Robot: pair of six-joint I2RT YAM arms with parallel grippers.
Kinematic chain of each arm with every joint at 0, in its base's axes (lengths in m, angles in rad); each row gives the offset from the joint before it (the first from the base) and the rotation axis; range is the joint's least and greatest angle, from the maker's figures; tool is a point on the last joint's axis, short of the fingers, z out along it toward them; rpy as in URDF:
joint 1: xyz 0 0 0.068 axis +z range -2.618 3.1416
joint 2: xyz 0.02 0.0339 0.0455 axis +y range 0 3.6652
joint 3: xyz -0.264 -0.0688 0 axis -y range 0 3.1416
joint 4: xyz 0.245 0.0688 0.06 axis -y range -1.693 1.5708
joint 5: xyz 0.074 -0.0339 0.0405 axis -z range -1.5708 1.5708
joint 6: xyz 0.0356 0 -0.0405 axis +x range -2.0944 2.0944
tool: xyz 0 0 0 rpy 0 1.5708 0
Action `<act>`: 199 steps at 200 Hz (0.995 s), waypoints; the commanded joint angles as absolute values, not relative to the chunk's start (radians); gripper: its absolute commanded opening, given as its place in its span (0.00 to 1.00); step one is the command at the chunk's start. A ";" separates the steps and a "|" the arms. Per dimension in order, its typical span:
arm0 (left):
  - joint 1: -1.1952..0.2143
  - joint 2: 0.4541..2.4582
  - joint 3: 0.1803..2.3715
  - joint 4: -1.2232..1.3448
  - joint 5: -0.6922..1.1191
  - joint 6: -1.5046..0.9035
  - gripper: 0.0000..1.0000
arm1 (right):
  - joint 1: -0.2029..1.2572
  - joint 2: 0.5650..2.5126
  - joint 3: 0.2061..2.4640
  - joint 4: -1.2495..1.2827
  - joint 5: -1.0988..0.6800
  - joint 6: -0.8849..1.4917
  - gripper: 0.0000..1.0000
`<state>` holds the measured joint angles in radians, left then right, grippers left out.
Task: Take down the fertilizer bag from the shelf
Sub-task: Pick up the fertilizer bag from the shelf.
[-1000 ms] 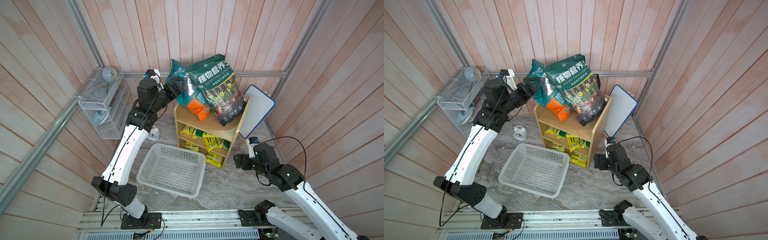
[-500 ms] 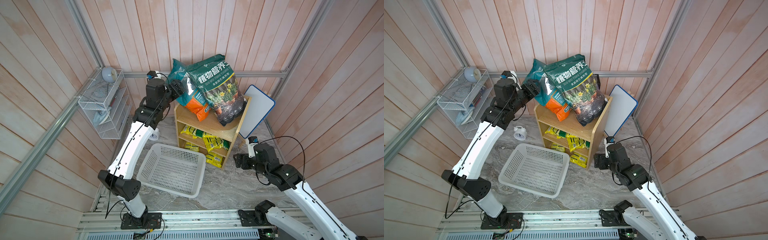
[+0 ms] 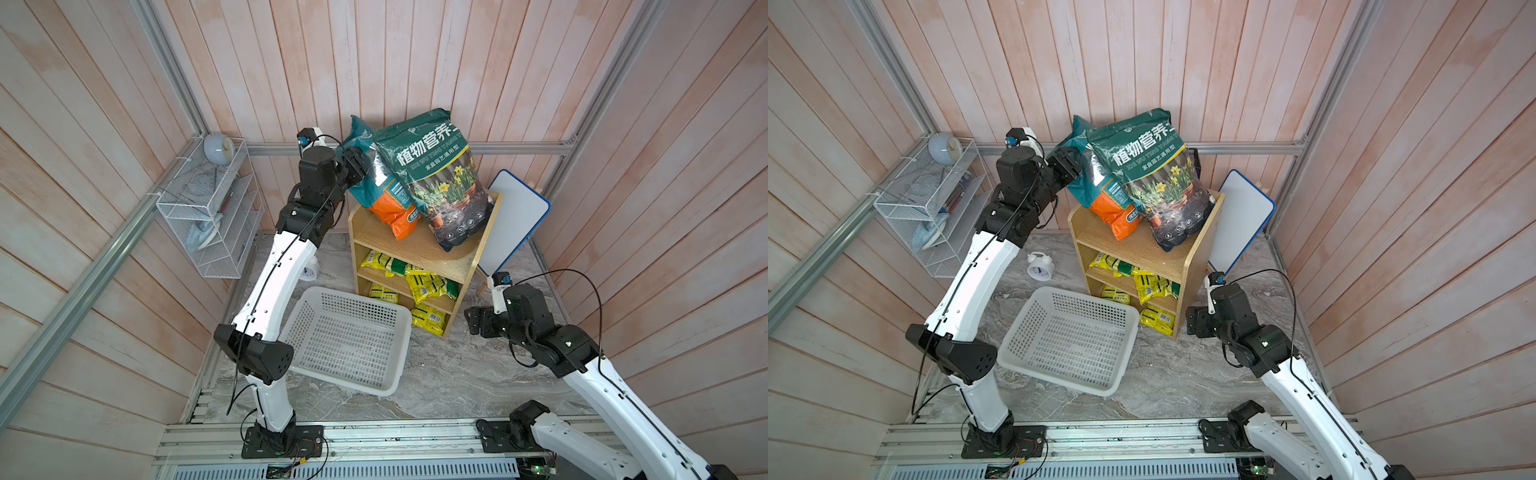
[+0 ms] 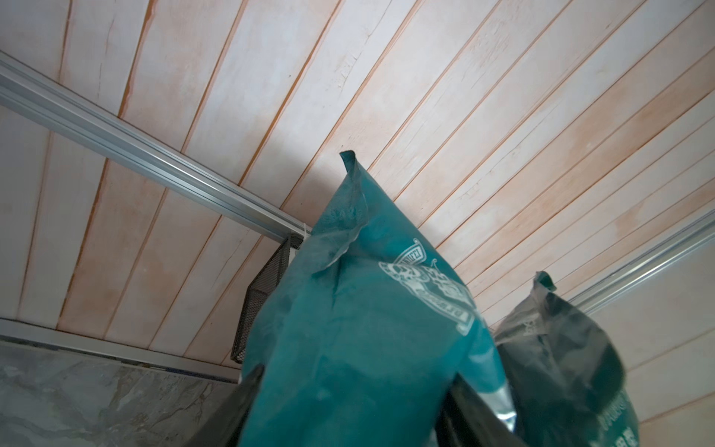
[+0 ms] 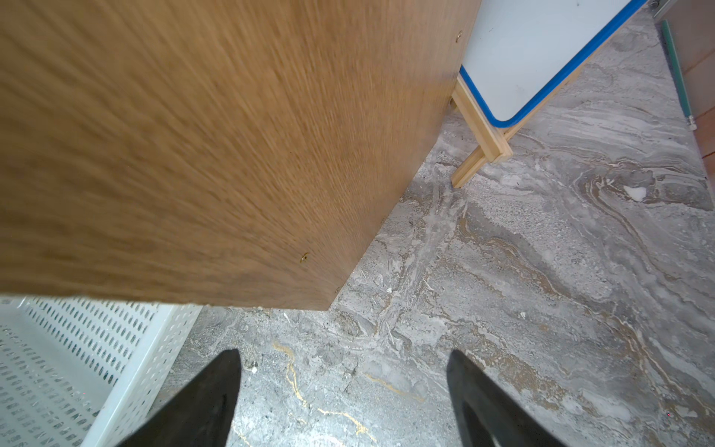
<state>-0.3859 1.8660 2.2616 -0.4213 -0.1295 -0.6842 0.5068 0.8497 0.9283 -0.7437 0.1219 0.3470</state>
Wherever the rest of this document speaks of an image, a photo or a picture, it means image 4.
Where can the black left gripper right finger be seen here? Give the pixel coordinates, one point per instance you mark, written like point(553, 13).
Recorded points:
point(466, 420)

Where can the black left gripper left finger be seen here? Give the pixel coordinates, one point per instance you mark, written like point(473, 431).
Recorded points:
point(224, 428)

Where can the large green soil bag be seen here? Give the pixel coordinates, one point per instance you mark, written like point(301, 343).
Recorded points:
point(366, 332)

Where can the black wire mesh basket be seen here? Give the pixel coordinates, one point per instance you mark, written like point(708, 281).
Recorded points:
point(260, 289)

